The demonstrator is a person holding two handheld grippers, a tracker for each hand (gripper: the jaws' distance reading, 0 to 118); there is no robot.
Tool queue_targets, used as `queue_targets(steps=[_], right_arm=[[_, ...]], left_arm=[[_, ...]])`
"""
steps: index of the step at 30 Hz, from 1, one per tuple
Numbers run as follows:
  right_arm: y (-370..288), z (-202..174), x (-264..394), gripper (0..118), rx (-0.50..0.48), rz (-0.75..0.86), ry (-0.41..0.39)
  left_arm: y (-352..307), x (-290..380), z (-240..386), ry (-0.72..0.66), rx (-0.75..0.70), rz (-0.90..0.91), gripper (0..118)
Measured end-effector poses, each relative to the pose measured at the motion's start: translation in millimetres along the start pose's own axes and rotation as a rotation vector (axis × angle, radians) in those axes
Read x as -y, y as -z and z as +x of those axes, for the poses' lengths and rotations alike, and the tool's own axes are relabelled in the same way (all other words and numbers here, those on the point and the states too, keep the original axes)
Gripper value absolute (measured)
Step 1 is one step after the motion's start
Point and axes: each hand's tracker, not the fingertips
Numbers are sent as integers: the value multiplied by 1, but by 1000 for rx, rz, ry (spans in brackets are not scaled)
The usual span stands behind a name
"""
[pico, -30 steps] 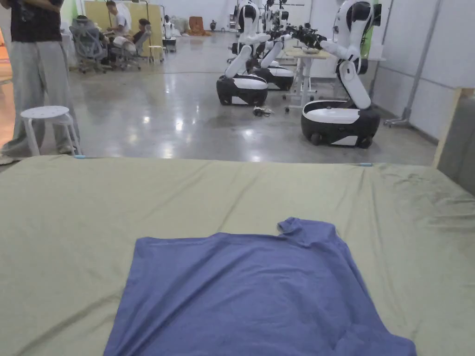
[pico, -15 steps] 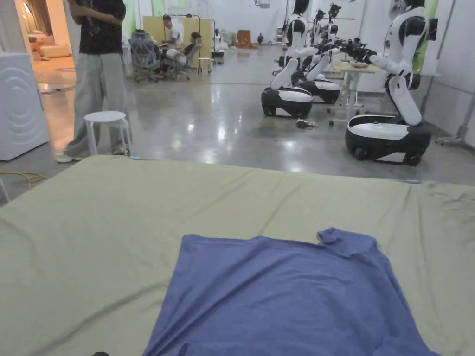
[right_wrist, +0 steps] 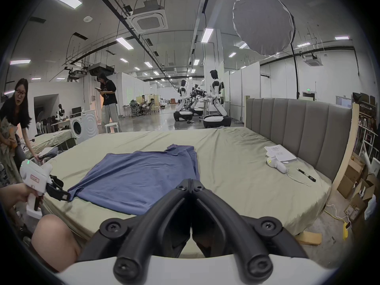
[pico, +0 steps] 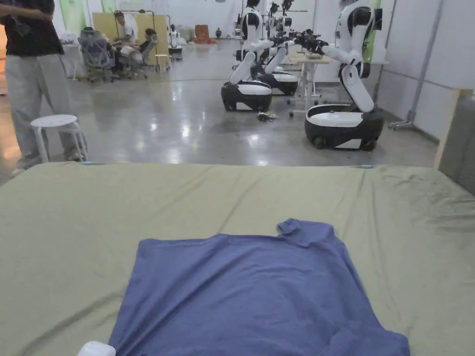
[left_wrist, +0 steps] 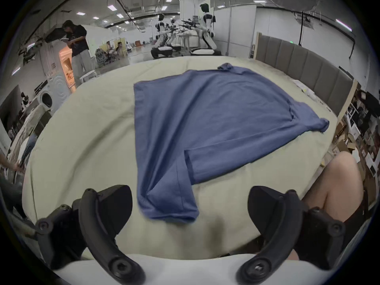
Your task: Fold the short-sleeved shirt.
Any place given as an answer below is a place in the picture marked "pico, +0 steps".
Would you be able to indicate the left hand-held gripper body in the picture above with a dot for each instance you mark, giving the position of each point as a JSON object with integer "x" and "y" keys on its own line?
{"x": 97, "y": 349}

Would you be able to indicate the bed with pale green sheet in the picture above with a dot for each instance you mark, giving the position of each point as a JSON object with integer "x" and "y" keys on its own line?
{"x": 74, "y": 222}

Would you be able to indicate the blue shirt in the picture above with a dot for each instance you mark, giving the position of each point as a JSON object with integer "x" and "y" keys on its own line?
{"x": 252, "y": 293}

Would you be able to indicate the group of people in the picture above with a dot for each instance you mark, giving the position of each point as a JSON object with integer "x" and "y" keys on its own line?
{"x": 131, "y": 44}

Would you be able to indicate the small white robot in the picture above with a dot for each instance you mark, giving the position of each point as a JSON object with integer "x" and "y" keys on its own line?
{"x": 174, "y": 40}

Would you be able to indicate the white and black humanoid robot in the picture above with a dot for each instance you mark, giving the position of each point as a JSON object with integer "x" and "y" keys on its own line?
{"x": 345, "y": 92}
{"x": 248, "y": 66}
{"x": 282, "y": 63}

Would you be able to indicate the grey padded headboard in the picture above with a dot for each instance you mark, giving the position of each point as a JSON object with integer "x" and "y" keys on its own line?
{"x": 458, "y": 144}

